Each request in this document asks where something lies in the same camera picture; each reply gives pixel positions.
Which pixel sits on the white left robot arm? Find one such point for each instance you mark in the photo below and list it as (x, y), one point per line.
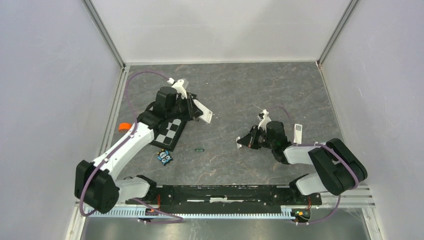
(96, 182)

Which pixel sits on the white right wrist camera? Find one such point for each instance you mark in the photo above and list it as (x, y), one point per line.
(264, 119)

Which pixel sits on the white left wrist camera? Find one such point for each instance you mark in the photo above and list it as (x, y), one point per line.
(179, 85)

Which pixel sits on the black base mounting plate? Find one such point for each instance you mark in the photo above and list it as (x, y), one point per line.
(227, 199)

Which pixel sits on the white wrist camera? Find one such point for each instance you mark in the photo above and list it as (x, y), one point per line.
(264, 119)
(179, 85)

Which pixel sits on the white battery cover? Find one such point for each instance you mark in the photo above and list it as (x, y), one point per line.
(238, 145)

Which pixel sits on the white slotted cable duct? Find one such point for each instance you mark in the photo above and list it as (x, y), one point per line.
(138, 211)

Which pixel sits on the white remote control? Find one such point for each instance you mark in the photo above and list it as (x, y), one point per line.
(206, 115)

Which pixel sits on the blue owl eraser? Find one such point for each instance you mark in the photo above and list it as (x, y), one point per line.
(164, 157)

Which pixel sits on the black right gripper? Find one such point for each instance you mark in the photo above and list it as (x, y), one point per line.
(246, 140)

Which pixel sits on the orange tape roll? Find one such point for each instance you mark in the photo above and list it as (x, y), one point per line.
(124, 127)

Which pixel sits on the black white chessboard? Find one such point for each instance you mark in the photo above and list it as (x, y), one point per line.
(168, 138)

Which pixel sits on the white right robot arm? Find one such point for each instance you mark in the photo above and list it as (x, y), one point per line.
(337, 169)

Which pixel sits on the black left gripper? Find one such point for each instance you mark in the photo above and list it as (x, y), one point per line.
(194, 112)

